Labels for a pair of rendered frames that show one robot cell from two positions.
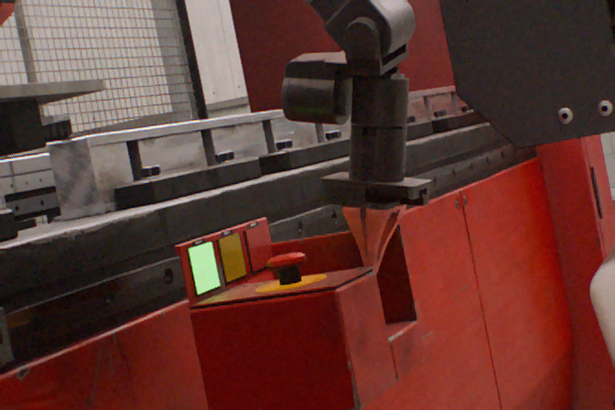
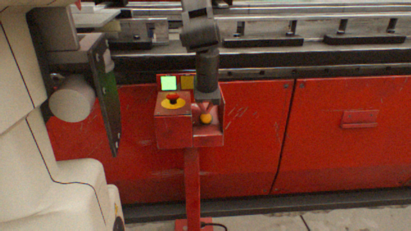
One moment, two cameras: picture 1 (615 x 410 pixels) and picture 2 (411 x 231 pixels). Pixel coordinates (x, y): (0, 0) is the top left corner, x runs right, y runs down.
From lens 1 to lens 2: 1.16 m
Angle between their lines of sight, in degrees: 64
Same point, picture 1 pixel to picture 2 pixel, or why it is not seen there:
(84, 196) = not seen: hidden behind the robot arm
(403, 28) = (200, 36)
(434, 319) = (390, 119)
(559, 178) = not seen: outside the picture
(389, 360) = (189, 141)
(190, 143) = (279, 24)
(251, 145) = (325, 28)
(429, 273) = (402, 102)
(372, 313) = (181, 127)
